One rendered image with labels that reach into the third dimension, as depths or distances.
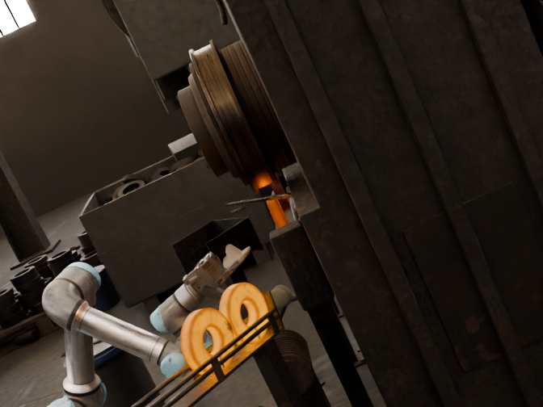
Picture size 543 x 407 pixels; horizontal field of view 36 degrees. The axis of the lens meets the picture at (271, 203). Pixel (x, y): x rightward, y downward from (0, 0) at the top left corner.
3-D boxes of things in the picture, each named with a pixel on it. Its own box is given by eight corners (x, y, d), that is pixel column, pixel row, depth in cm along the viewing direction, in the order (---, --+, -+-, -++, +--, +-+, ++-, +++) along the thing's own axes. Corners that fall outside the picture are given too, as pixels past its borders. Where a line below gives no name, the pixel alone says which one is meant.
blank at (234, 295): (254, 272, 214) (245, 274, 216) (220, 297, 202) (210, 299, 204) (276, 327, 216) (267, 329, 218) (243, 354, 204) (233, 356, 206)
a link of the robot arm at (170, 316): (168, 332, 253) (149, 312, 252) (195, 308, 252) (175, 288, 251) (166, 341, 245) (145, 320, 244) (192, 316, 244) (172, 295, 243)
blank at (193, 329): (220, 297, 202) (210, 300, 204) (181, 324, 190) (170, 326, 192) (243, 355, 204) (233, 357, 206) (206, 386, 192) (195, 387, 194)
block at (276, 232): (335, 289, 242) (301, 216, 237) (338, 298, 234) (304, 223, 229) (301, 304, 243) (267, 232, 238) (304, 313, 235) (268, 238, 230)
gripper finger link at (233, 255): (239, 238, 241) (216, 259, 242) (253, 253, 242) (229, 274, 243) (238, 236, 244) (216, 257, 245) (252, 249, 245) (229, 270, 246)
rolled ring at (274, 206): (267, 207, 247) (277, 202, 246) (263, 195, 265) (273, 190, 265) (292, 261, 250) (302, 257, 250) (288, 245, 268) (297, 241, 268)
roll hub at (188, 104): (231, 162, 267) (193, 81, 261) (231, 178, 239) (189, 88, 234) (216, 169, 267) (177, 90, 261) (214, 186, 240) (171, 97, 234)
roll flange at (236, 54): (299, 157, 277) (239, 26, 267) (312, 184, 231) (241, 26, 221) (271, 170, 278) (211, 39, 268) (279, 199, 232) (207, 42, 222)
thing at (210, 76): (271, 170, 278) (211, 39, 268) (279, 199, 232) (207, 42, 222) (254, 178, 278) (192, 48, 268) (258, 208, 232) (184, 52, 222)
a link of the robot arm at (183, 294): (191, 314, 244) (192, 305, 252) (203, 304, 244) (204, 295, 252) (174, 296, 243) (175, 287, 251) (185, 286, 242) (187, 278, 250)
